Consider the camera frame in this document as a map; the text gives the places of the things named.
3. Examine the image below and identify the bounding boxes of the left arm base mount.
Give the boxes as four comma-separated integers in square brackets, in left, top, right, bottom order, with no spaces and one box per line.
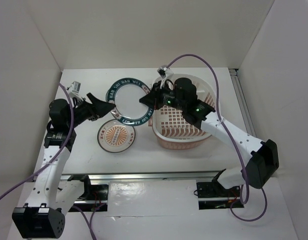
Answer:
[56,174,109,215]

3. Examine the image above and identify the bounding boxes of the green rimmed white plate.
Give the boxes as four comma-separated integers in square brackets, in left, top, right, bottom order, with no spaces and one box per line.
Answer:
[106,77,154,127]

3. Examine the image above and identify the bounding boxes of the white pink dish rack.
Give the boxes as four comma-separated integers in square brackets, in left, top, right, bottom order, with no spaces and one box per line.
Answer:
[148,73,216,150]

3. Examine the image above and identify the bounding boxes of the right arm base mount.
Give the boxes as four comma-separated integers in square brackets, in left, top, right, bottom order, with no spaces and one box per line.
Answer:
[193,180,244,210]

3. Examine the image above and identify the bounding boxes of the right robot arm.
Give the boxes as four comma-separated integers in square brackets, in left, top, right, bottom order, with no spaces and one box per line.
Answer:
[139,77,279,196]

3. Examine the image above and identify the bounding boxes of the aluminium front rail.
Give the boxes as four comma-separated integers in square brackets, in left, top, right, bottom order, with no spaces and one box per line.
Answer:
[38,168,244,182]

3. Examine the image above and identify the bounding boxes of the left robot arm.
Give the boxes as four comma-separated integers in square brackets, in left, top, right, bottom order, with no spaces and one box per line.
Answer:
[12,93,115,239]

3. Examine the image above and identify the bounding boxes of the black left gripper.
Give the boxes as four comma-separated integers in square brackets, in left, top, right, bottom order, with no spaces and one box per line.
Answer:
[66,92,115,128]

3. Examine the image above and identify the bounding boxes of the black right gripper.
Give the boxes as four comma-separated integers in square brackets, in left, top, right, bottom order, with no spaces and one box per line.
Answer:
[140,79,186,111]

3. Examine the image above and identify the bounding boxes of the aluminium side rail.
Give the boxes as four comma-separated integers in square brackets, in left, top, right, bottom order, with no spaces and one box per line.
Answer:
[228,68,255,135]

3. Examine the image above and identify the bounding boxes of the orange sunburst white plate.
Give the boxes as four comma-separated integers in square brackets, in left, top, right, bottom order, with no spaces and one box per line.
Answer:
[97,119,136,154]

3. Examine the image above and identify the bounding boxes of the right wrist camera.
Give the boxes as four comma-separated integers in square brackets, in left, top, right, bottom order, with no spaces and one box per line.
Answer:
[157,65,173,88]

